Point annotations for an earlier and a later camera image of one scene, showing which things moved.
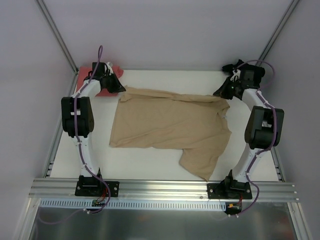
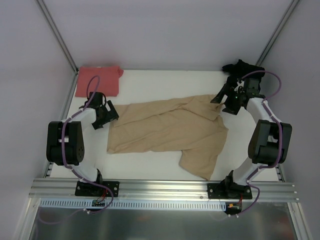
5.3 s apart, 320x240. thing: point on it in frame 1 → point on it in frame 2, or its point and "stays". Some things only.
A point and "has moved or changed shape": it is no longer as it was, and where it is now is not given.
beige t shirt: x=195 y=124 has moved or changed shape
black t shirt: x=250 y=74 stays
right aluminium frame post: x=292 y=6 stays
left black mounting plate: x=97 y=188 stays
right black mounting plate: x=234 y=190 stays
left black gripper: x=113 y=83 → x=105 y=116
